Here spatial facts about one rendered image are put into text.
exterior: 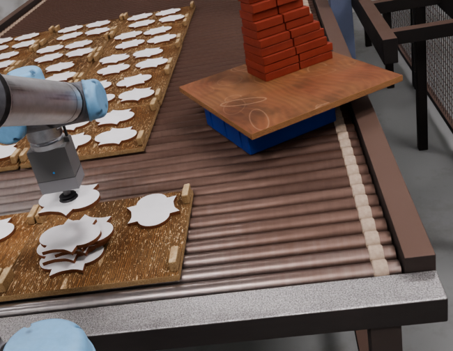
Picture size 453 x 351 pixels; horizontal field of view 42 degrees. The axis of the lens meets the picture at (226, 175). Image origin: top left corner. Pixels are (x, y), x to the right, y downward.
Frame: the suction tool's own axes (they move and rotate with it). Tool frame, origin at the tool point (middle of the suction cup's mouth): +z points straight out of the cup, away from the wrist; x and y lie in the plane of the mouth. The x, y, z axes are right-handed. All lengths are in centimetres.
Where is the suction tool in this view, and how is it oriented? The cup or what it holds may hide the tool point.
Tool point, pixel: (70, 202)
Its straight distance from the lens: 139.0
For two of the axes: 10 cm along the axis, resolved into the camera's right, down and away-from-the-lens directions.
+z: 1.8, 8.6, 4.8
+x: 0.3, 4.8, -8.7
